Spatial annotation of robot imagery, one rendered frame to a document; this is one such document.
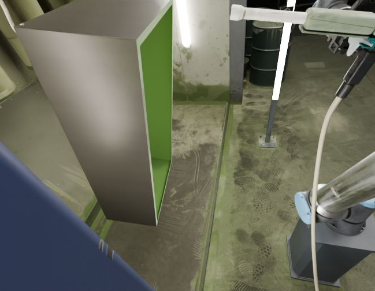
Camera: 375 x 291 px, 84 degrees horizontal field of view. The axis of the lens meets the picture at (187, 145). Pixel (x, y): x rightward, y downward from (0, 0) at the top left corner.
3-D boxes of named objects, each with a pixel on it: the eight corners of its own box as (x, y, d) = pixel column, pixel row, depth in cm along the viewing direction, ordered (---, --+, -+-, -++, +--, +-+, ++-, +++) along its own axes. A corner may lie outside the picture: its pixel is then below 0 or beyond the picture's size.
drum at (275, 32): (245, 74, 374) (248, 19, 314) (277, 70, 369) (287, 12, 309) (253, 90, 331) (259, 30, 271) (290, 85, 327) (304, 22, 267)
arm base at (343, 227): (356, 204, 114) (364, 194, 108) (370, 238, 101) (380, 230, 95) (318, 200, 119) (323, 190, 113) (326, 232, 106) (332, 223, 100)
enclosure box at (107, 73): (106, 219, 143) (12, 26, 57) (133, 155, 185) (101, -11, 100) (156, 226, 141) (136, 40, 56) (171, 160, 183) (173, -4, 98)
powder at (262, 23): (249, 21, 314) (249, 20, 313) (286, 15, 310) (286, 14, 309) (259, 32, 275) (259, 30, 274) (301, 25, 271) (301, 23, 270)
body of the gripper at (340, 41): (360, 58, 60) (344, 42, 68) (383, 25, 54) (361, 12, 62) (334, 55, 60) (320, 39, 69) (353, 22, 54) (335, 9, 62)
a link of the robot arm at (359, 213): (376, 220, 98) (396, 200, 86) (340, 226, 98) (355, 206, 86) (354, 193, 109) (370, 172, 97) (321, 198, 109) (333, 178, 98)
